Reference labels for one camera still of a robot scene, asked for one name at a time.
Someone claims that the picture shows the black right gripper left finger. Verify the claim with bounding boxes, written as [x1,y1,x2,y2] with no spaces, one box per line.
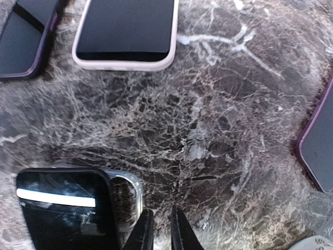
[122,209,154,250]

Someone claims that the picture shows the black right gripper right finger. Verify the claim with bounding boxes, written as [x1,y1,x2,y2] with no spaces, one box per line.
[171,206,204,250]

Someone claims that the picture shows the clear magsafe phone case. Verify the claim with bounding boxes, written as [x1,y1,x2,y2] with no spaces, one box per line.
[59,164,145,243]

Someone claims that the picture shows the black phone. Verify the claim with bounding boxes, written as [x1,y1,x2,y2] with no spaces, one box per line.
[16,168,121,249]

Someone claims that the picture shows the white phone dark screen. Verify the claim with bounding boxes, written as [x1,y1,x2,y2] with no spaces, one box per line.
[72,1,179,71]

